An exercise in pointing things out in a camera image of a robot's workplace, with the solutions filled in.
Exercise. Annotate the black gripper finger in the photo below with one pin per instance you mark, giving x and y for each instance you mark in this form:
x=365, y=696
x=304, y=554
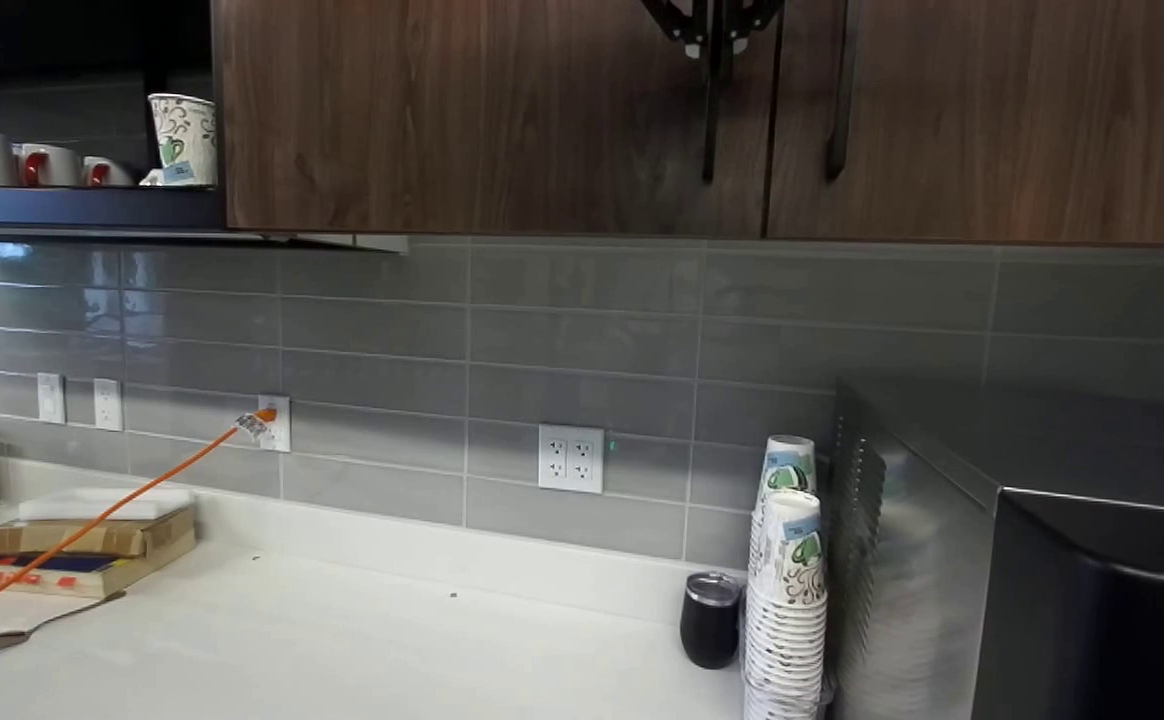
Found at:
x=744, y=19
x=682, y=24

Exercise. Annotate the wooden cabinet door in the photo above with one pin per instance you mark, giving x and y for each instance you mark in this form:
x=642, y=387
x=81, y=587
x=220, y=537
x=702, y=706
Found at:
x=480, y=117
x=1031, y=123

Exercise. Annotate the dark open shelf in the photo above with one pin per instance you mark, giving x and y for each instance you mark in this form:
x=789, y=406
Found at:
x=159, y=214

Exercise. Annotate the white double power outlet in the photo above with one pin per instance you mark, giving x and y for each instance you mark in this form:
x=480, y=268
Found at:
x=570, y=458

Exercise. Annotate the patterned paper cup stack rear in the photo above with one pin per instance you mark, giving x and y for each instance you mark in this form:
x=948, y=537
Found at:
x=784, y=464

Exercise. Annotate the patterned paper cup stack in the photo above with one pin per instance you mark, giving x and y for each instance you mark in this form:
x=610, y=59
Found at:
x=784, y=464
x=784, y=609

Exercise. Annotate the floral paper cup on shelf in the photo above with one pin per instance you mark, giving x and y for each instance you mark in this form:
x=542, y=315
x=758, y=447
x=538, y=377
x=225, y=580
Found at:
x=187, y=137

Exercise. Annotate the white outlet with orange plug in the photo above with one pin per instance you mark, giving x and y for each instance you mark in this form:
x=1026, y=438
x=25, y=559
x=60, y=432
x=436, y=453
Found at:
x=274, y=425

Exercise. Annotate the black tumbler with lid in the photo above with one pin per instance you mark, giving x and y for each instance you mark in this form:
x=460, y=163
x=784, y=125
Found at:
x=709, y=618

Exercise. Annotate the stainless steel microwave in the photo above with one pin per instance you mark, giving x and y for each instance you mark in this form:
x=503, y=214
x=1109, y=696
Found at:
x=997, y=554

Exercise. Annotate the patterned paper cup stack front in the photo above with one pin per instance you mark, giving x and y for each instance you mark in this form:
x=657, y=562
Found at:
x=784, y=609

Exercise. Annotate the upper flat cardboard box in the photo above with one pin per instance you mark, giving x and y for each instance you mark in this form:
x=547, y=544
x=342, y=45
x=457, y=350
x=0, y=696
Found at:
x=103, y=525

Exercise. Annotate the flat cardboard box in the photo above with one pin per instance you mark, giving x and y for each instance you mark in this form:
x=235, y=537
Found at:
x=93, y=578
x=103, y=525

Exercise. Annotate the lower flat cardboard box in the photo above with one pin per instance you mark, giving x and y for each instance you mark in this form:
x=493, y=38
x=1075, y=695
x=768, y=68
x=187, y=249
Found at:
x=93, y=578

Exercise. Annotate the white mug red handle right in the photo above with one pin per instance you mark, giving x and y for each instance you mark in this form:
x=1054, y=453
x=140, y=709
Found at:
x=106, y=173

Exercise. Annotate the white mug red handle middle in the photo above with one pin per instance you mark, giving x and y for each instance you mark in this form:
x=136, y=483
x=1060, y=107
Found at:
x=50, y=165

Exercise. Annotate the white light switch right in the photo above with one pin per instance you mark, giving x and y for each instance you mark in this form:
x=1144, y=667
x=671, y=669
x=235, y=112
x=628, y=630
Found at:
x=106, y=406

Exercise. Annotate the white light switch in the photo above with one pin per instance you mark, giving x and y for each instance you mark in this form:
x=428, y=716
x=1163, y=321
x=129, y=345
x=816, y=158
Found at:
x=50, y=396
x=106, y=406

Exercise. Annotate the white light switch left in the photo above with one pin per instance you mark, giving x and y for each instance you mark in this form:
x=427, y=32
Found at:
x=50, y=396

